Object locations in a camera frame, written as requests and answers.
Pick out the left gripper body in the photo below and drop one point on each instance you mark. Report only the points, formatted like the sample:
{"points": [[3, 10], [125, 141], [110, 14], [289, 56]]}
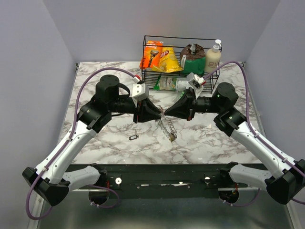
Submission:
{"points": [[139, 109]]}

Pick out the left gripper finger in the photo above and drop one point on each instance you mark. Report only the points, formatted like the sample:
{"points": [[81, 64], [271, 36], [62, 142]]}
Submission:
{"points": [[146, 117], [148, 106]]}

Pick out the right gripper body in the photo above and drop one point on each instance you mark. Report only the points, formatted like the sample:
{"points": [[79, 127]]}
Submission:
{"points": [[192, 111]]}

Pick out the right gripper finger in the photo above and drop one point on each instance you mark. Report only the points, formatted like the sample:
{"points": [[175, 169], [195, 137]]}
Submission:
{"points": [[178, 114], [181, 105]]}

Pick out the black key tag with key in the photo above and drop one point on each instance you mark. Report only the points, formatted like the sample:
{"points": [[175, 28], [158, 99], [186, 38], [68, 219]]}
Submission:
{"points": [[134, 136]]}

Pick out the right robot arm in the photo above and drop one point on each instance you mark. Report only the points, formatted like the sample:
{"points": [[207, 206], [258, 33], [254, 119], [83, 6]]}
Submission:
{"points": [[283, 177]]}

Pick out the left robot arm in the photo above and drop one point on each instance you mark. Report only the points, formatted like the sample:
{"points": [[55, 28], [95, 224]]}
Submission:
{"points": [[50, 179]]}

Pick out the blue green sponge pack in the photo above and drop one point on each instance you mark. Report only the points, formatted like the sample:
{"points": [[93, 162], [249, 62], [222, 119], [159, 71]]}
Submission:
{"points": [[183, 95]]}

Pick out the green white snack bag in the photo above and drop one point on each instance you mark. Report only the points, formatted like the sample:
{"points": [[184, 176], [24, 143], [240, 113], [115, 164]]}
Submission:
{"points": [[171, 83]]}

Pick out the yellow chips bag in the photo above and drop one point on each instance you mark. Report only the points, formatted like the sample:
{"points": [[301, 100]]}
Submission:
{"points": [[168, 62]]}

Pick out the brown and green bag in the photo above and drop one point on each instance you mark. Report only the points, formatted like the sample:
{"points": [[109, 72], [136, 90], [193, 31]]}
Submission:
{"points": [[192, 59]]}

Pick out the orange razor box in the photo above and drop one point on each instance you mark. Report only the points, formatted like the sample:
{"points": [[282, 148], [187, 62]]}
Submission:
{"points": [[151, 54]]}

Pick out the cream lotion pump bottle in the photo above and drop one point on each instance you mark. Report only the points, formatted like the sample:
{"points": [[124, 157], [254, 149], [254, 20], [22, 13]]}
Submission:
{"points": [[213, 56]]}

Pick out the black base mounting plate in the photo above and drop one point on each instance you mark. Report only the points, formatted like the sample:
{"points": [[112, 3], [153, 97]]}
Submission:
{"points": [[162, 181]]}

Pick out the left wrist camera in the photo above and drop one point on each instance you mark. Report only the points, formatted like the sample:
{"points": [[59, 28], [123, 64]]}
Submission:
{"points": [[140, 92]]}

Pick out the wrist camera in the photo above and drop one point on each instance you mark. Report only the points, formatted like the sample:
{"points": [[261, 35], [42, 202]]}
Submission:
{"points": [[140, 92], [196, 82]]}

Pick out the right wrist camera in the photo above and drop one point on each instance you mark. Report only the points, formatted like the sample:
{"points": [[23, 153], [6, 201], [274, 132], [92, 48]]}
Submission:
{"points": [[196, 82]]}

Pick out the black wire rack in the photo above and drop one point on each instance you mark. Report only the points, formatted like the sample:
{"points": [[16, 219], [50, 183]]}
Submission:
{"points": [[178, 43]]}

